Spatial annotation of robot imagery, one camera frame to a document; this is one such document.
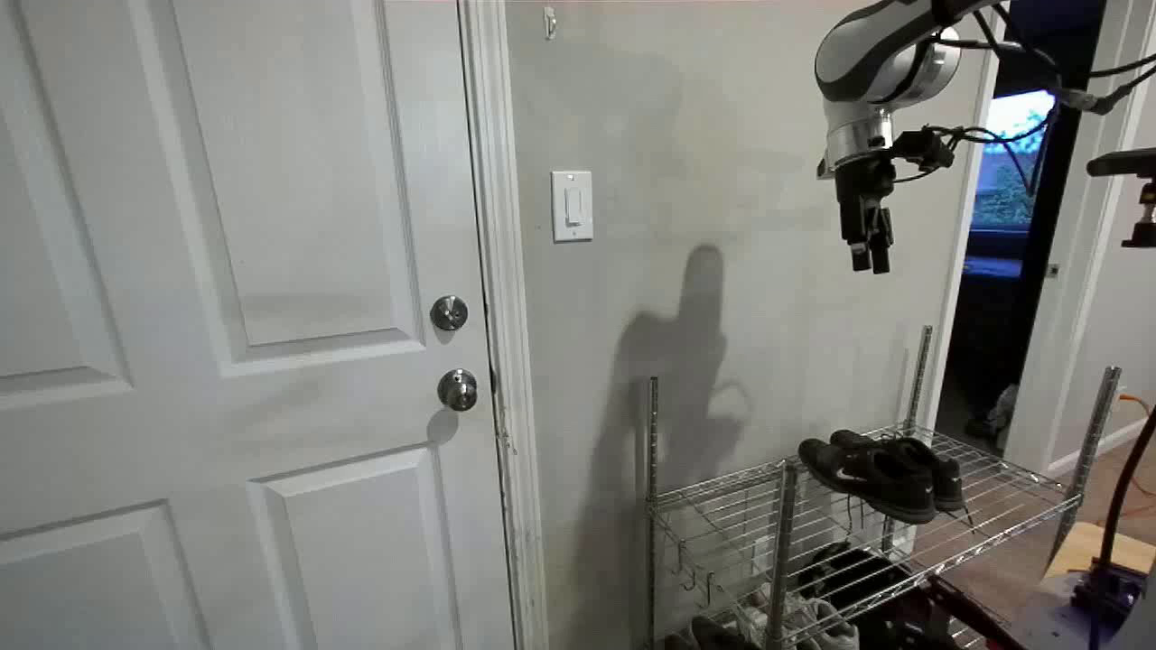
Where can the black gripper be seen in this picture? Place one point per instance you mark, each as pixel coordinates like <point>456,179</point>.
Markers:
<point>863,201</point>

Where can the white grey Franka robot arm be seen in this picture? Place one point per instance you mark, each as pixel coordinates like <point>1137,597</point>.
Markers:
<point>867,57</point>

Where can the lit blue screen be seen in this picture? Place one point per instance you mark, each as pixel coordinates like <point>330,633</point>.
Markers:
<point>1013,165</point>

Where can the white doorway trim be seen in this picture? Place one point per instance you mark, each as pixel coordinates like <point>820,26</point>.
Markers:
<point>1078,241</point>

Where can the black shoe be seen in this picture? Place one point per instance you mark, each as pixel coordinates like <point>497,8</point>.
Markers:
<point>921,465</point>
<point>867,479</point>

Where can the yellow cardboard piece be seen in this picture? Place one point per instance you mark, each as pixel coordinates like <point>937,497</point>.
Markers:
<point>1102,546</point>

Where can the silver deadbolt lock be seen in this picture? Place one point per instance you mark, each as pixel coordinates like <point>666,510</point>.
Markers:
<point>448,310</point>

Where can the silver door knob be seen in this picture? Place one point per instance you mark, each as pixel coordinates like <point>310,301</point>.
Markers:
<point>456,390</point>

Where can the white panel door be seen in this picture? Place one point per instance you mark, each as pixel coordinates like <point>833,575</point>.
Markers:
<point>219,325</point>

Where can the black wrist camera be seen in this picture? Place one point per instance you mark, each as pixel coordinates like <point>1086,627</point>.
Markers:
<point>926,144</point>

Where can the black camera on stand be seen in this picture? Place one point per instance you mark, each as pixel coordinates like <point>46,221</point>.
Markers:
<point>1133,166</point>

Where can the white wall light switch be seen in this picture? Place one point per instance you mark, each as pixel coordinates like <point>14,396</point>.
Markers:
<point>571,206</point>

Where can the white door frame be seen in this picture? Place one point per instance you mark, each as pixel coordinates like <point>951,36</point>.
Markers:
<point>509,325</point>

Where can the small wall hook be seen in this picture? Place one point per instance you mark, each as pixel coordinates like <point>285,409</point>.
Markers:
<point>549,20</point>

